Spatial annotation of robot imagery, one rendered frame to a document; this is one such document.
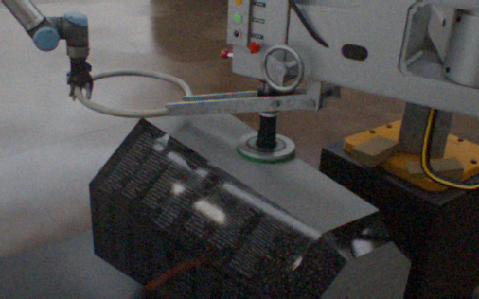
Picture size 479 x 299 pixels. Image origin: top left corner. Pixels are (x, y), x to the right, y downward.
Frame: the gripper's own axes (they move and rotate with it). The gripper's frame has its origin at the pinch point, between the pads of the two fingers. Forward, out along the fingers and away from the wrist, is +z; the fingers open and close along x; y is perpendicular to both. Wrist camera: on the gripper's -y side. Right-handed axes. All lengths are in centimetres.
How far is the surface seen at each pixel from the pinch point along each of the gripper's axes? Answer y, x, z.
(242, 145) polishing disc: 36, 70, -4
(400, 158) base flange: 16, 135, 5
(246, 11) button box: 40, 67, -54
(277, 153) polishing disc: 41, 83, -5
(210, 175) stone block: 50, 60, 1
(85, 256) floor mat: -2, -3, 88
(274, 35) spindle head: 44, 76, -48
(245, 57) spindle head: 39, 68, -39
